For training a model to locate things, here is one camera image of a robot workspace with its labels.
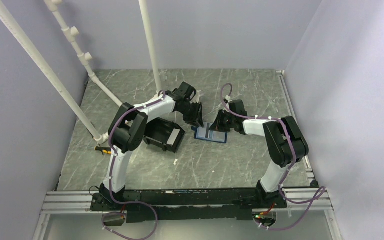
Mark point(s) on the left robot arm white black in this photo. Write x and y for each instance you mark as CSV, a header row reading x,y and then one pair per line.
x,y
128,128

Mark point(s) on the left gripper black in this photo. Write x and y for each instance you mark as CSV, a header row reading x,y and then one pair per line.
x,y
196,119

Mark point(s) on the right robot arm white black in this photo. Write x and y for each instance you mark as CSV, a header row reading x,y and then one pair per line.
x,y
286,144

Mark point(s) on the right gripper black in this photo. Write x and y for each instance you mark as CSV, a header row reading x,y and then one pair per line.
x,y
217,125

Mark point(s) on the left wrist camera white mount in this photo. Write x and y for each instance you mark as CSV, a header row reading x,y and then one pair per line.
x,y
197,97

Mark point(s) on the stack of cards in tray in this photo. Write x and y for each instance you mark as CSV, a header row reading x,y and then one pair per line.
x,y
173,137

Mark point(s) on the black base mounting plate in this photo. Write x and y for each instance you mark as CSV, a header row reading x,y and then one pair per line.
x,y
188,204

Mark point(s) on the white PVC pipe frame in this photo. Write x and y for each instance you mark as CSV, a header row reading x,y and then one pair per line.
x,y
70,34

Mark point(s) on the black card tray box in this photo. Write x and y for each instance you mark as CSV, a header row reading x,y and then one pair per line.
x,y
158,131

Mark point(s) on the blue leather card holder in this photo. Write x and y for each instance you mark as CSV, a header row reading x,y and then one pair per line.
x,y
217,137

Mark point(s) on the yellow black screwdriver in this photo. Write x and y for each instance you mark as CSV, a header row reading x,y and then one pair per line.
x,y
103,150

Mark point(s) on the aluminium extrusion rail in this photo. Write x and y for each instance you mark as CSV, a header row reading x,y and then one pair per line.
x,y
79,202

